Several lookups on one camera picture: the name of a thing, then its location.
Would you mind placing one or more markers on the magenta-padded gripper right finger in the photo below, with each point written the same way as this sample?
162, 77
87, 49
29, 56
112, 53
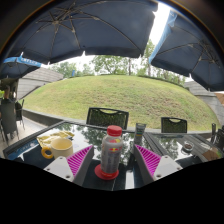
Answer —
150, 160

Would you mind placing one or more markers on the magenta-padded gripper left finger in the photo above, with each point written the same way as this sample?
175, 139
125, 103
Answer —
78, 160

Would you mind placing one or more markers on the red-capped clear drink bottle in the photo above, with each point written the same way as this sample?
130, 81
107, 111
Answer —
111, 153

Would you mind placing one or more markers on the small upright tube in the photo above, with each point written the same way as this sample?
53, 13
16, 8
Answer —
140, 133

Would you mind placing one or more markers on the yellow crumpled cloth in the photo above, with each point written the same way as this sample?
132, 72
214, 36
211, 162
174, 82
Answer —
46, 138

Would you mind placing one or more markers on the small round glass dish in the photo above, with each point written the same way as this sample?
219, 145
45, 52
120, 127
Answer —
188, 146

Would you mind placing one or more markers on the dark wicker patio chair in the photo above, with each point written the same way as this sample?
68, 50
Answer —
106, 118
174, 126
220, 138
19, 113
8, 116

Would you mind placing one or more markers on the blue umbrella with white lettering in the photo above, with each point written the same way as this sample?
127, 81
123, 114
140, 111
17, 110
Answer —
16, 68

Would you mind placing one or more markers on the navy umbrella with light-blue edge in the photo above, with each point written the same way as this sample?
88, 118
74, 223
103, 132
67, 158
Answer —
193, 53

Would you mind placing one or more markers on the large navy patio umbrella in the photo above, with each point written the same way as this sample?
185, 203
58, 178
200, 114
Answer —
86, 30

